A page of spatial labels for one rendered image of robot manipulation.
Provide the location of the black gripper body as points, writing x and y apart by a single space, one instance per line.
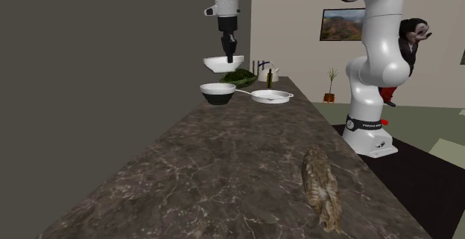
227 24

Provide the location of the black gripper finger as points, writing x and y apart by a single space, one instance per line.
229 48

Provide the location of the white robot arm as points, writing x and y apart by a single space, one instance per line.
381 49

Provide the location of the dark upright utensil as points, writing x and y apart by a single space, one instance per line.
253 66
258 66

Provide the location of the green leafy vegetable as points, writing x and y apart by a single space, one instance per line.
239 77

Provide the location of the white kettle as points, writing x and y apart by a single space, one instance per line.
269 72

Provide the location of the white and black bowl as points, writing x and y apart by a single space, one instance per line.
218 93

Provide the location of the dark olive oil bottle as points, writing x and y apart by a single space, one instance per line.
269 78

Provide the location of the white frying pan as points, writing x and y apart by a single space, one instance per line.
270 95

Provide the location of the potted plant on stool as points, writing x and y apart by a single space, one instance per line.
330 85

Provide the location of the brown owl figure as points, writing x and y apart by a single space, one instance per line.
321 189

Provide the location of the dark-haired doll figure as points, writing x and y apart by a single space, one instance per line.
408 46

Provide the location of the dark robot stand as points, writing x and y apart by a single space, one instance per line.
417 183

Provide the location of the landscape wall picture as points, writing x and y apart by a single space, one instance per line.
342 25

